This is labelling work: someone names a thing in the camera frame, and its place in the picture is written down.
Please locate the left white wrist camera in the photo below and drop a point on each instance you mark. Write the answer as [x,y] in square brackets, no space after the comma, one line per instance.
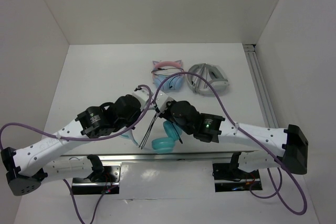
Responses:
[143,94]

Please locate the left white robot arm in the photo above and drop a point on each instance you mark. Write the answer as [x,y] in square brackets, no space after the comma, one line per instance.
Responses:
[28,168]

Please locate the pink blue cat-ear headphones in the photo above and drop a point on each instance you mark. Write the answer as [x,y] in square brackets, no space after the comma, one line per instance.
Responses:
[164,69]

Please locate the right side aluminium rail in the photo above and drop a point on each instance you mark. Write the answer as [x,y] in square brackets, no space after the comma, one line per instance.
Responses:
[260,86]

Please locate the grey white headphones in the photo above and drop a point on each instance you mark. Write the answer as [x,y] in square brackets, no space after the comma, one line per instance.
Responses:
[213,74]

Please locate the teal cat-ear headphones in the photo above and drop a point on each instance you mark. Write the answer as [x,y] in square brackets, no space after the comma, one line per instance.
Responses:
[161,145]

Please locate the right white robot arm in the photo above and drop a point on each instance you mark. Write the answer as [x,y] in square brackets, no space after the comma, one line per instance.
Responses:
[287,148]

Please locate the aluminium mounting rail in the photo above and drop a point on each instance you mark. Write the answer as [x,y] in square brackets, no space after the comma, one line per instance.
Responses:
[215,157]

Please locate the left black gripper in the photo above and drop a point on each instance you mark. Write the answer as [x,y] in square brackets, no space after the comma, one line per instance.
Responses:
[133,123]

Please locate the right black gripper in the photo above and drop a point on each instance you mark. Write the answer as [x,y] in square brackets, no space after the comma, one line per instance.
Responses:
[165,113]

